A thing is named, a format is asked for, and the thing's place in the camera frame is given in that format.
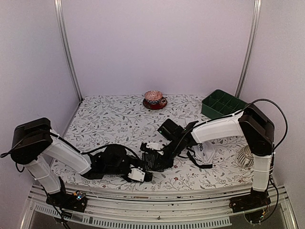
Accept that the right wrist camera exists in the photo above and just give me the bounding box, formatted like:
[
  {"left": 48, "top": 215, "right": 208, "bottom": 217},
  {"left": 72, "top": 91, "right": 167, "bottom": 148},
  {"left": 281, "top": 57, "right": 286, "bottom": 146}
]
[{"left": 140, "top": 142, "right": 163, "bottom": 155}]

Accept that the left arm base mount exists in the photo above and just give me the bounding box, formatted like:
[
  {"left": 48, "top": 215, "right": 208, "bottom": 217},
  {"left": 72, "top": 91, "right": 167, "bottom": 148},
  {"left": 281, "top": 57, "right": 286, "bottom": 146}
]
[{"left": 46, "top": 190, "right": 88, "bottom": 213}]

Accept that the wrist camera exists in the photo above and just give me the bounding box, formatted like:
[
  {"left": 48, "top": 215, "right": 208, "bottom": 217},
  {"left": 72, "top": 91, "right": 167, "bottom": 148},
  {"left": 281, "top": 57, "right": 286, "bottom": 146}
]
[
  {"left": 140, "top": 142, "right": 163, "bottom": 155},
  {"left": 127, "top": 168, "right": 153, "bottom": 182}
]

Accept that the white black-trimmed underwear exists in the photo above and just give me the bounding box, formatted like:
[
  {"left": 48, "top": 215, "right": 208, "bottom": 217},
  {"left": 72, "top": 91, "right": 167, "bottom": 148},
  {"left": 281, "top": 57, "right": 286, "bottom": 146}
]
[{"left": 187, "top": 141, "right": 215, "bottom": 169}]

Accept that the navy striped underwear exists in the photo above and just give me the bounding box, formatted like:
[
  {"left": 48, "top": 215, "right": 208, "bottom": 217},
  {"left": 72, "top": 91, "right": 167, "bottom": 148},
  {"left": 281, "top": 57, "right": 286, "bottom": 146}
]
[{"left": 142, "top": 153, "right": 173, "bottom": 172}]

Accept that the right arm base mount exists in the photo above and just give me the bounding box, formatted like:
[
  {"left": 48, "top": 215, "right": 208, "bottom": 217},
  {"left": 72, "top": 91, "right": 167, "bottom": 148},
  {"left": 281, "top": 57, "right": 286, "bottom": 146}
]
[{"left": 229, "top": 188, "right": 271, "bottom": 213}]

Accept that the front aluminium rail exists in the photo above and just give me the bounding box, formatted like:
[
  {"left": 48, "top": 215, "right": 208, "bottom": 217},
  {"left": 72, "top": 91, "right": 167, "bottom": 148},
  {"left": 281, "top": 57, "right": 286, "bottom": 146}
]
[{"left": 20, "top": 183, "right": 298, "bottom": 229}]

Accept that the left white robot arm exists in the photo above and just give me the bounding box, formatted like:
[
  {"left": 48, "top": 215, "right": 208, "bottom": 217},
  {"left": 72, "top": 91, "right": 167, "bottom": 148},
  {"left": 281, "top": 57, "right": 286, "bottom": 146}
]
[{"left": 1, "top": 117, "right": 145, "bottom": 207}]

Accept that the right aluminium frame post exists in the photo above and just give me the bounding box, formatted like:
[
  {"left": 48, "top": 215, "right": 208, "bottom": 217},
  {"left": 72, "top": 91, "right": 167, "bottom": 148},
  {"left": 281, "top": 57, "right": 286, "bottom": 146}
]
[{"left": 235, "top": 0, "right": 262, "bottom": 98}]

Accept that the red patterned bowl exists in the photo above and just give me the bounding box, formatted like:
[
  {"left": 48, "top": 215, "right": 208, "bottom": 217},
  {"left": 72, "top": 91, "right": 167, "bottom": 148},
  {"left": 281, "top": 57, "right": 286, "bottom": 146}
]
[{"left": 144, "top": 90, "right": 163, "bottom": 104}]

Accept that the left aluminium frame post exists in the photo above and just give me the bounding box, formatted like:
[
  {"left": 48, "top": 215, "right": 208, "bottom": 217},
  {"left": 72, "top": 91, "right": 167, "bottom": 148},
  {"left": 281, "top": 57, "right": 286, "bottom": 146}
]
[{"left": 54, "top": 0, "right": 83, "bottom": 102}]

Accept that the floral tablecloth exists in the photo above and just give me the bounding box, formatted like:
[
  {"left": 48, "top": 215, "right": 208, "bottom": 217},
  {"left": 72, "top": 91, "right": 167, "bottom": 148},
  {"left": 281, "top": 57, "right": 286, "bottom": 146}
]
[{"left": 51, "top": 95, "right": 269, "bottom": 192}]

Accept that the dark red saucer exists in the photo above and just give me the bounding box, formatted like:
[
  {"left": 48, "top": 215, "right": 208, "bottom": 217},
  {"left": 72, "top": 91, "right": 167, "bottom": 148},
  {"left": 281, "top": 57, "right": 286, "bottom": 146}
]
[{"left": 142, "top": 97, "right": 167, "bottom": 110}]

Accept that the aluminium frame post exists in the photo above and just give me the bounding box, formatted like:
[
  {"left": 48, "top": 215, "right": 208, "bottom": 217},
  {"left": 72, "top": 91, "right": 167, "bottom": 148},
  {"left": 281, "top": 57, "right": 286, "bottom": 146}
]
[
  {"left": 54, "top": 0, "right": 83, "bottom": 102},
  {"left": 235, "top": 0, "right": 262, "bottom": 98}
]

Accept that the green divided organizer tray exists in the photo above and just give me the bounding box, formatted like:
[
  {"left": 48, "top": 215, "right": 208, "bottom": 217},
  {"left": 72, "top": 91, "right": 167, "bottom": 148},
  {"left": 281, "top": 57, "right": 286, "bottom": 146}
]
[{"left": 201, "top": 89, "right": 247, "bottom": 119}]

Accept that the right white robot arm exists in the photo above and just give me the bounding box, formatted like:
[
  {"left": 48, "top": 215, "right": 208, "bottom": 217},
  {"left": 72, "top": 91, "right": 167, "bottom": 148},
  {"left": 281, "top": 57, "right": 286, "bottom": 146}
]
[{"left": 157, "top": 103, "right": 278, "bottom": 208}]

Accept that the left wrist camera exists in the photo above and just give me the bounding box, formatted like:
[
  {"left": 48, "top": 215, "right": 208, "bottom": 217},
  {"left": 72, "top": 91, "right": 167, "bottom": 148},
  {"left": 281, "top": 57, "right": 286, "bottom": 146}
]
[{"left": 127, "top": 168, "right": 153, "bottom": 182}]

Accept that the striped glass mug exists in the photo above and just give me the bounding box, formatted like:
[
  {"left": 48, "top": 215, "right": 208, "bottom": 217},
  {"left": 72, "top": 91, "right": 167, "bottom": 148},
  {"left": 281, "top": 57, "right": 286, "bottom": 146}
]
[{"left": 237, "top": 145, "right": 254, "bottom": 168}]

